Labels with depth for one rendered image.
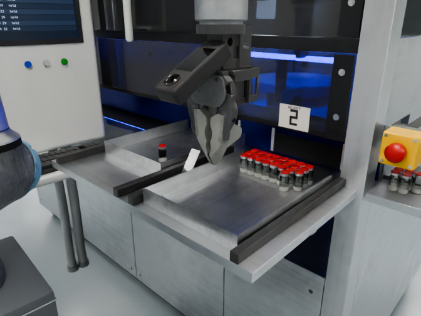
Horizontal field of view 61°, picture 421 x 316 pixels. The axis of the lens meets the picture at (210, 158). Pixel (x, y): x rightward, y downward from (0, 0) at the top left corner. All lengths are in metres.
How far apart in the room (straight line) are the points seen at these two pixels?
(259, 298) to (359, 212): 0.49
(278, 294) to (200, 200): 0.51
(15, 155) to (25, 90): 0.60
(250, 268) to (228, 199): 0.23
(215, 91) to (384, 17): 0.42
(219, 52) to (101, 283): 1.64
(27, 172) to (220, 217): 0.40
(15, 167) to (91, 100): 0.71
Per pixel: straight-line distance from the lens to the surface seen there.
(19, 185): 0.80
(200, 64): 0.49
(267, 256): 0.63
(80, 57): 1.42
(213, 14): 0.51
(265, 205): 0.77
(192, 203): 0.77
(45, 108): 1.39
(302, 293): 1.13
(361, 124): 0.85
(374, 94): 0.83
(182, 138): 1.18
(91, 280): 2.04
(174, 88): 0.47
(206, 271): 1.38
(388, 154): 0.81
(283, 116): 0.94
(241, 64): 0.56
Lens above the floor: 1.25
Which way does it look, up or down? 21 degrees down
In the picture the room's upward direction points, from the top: straight up
